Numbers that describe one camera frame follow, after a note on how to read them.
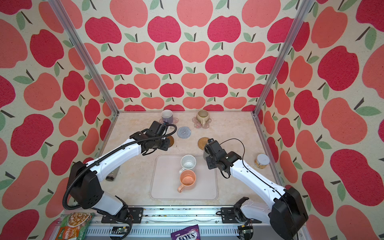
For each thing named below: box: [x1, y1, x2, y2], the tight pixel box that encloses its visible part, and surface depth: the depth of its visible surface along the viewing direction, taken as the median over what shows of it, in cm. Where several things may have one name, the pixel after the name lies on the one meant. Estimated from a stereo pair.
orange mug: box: [177, 169, 197, 193], surface depth 82 cm
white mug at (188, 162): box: [179, 154, 197, 174], surface depth 88 cm
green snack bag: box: [55, 212, 95, 240], surface depth 71 cm
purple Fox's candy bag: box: [170, 224, 201, 240], surface depth 70 cm
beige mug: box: [196, 109, 210, 127], surface depth 110 cm
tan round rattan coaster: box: [197, 137, 209, 151], surface depth 106 cm
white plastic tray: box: [149, 154, 219, 201], surface depth 87 cm
